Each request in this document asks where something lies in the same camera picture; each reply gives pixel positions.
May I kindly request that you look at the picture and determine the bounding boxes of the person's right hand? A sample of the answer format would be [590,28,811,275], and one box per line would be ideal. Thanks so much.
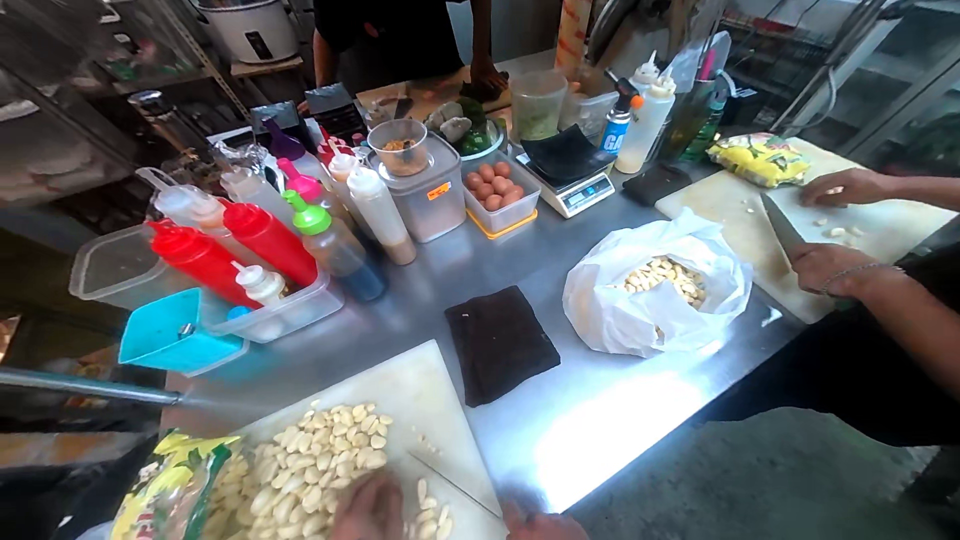
[501,498,591,540]

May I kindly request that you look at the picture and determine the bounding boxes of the person's left hand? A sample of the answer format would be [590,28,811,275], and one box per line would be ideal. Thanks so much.
[328,469,405,540]

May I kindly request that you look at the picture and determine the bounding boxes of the knife with thin blade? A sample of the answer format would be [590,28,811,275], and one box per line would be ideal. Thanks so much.
[407,450,504,520]

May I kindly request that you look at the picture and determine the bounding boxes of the small heap of garlic pieces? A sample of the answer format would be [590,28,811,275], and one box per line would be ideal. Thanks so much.
[405,477,454,540]

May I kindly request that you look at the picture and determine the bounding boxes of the pile of peeled garlic cloves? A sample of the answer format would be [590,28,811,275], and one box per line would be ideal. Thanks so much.
[202,399,394,540]

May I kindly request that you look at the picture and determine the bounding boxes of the folded dark brown cloth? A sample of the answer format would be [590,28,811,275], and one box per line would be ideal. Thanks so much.
[444,285,562,409]

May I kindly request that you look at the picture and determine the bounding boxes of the clear plastic bottle tray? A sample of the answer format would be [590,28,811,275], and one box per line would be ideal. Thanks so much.
[198,262,347,345]

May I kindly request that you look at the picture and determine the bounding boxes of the yellow green printed plastic bag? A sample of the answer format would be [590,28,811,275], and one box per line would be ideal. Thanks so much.
[111,429,241,540]

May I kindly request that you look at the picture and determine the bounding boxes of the small white-capped squeeze bottle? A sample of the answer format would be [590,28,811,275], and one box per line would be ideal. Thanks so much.
[231,260,289,340]

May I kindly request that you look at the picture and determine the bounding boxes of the green-capped bottle, dark sauce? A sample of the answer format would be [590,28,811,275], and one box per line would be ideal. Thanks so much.
[282,189,389,304]

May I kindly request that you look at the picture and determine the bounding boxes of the white plastic bag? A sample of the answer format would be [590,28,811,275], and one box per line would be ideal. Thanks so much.
[562,207,754,359]

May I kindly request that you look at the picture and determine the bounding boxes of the turquoise plastic container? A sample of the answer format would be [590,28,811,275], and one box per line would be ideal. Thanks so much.
[117,287,249,376]

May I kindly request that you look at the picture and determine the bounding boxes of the red squeeze bottle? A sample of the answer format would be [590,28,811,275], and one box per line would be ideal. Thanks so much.
[217,198,320,289]
[147,218,263,310]

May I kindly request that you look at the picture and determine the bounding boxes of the squeeze bottle, brown sauce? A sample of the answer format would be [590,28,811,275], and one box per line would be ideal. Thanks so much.
[346,163,418,267]

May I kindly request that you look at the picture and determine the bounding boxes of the bagged pile of garlic cloves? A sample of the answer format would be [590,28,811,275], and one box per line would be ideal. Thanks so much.
[623,255,708,310]

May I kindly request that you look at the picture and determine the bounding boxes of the lidded container with orange label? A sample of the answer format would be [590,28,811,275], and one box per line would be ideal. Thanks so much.
[366,132,468,245]

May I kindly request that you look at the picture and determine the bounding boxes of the orange plastic lid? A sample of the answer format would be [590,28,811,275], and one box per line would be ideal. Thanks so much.
[465,207,540,241]

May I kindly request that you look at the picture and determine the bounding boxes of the clear plastic egg container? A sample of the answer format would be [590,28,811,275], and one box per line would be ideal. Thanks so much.
[459,147,543,234]

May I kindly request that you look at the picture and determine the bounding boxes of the pink-capped squeeze bottle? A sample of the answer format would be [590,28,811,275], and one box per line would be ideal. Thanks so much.
[276,157,357,235]

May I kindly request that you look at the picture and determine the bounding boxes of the squeeze bottle, beige cap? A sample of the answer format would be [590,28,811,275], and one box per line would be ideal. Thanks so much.
[326,136,376,241]

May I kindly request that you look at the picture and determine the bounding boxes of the translucent squeeze bottle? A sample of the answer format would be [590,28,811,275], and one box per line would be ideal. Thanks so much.
[219,166,295,228]

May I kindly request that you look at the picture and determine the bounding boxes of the clear squeeze bottle, orange sauce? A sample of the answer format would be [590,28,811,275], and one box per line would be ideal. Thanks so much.
[185,183,275,272]

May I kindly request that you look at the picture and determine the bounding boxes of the pile of brown eggs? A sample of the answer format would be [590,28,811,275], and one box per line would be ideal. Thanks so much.
[465,161,525,213]

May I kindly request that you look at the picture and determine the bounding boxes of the white digital kitchen scale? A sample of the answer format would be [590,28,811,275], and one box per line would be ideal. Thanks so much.
[516,153,616,220]

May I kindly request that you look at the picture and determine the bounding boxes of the round clear plastic tub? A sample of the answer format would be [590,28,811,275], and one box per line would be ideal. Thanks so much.
[366,118,432,177]

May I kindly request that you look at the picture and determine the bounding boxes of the large clear empty plastic container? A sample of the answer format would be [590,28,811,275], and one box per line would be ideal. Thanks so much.
[68,223,181,312]

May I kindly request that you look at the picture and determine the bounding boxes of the clear squeeze bottle, white cap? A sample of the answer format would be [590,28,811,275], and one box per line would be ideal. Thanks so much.
[135,166,204,231]

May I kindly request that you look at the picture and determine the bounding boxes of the folded black cloth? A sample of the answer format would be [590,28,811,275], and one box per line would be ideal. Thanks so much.
[622,163,693,208]

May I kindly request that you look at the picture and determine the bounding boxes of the purple-capped squeeze bottle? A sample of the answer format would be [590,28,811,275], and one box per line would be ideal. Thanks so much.
[261,117,316,179]

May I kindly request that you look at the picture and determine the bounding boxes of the bowl of green vegetables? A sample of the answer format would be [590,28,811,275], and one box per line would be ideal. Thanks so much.
[423,96,507,162]

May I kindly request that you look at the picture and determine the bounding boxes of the black weighing tray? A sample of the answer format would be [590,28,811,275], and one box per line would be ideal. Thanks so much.
[519,123,616,190]

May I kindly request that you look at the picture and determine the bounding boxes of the wide-bladed kitchen knife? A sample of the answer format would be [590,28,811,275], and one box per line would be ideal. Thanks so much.
[759,192,808,262]

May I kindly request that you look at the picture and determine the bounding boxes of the wooden cutting board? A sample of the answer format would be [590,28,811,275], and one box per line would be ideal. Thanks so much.
[355,66,513,133]

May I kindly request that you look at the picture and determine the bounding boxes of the clear squeeze bottle, cream sauce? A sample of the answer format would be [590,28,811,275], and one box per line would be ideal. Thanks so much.
[614,67,678,176]

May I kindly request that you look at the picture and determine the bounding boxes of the blue gas torch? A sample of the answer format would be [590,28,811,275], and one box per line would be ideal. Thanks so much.
[599,69,645,158]

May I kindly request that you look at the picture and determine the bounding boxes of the clear rectangular plastic container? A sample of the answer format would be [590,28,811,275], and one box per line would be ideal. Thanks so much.
[558,69,622,145]

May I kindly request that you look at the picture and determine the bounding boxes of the tall clear plastic container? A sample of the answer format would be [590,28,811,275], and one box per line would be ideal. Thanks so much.
[510,69,569,145]

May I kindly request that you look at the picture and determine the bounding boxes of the green glass bottle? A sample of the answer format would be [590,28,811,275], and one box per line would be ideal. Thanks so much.
[678,97,729,164]

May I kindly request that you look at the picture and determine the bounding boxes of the scattered garlic cloves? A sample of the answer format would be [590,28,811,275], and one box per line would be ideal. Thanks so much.
[813,217,866,247]

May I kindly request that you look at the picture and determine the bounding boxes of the yellow printed garlic packet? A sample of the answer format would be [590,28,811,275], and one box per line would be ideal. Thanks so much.
[706,132,812,189]

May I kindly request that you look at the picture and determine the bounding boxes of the white rice cooker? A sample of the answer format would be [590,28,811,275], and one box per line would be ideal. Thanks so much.
[195,0,300,66]

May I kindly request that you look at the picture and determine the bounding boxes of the large white cutting board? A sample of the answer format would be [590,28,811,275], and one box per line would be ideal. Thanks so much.
[654,136,959,325]

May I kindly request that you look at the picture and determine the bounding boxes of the metal shelf rack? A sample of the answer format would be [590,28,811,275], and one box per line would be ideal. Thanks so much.
[63,0,252,125]

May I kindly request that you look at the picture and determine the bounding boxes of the metal wire rack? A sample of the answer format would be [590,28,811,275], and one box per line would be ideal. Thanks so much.
[712,13,849,114]

